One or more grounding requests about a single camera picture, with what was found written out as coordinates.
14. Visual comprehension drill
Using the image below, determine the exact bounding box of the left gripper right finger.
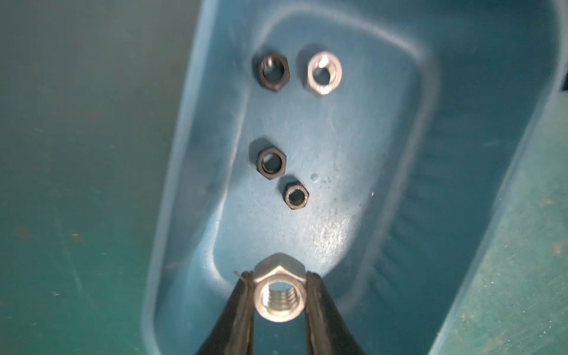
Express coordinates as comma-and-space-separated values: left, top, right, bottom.
305, 272, 364, 354

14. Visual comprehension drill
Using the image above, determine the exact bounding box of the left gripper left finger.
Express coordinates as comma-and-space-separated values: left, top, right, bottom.
197, 272, 255, 355

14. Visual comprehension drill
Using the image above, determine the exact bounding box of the black nut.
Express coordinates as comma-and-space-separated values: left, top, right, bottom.
257, 52, 290, 93
283, 181, 309, 209
257, 146, 287, 180

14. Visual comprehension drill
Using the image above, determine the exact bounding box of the blue plastic storage box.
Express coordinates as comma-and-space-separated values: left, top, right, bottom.
141, 1, 567, 354

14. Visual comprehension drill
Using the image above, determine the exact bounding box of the green table mat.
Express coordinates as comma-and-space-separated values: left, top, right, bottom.
0, 0, 568, 355

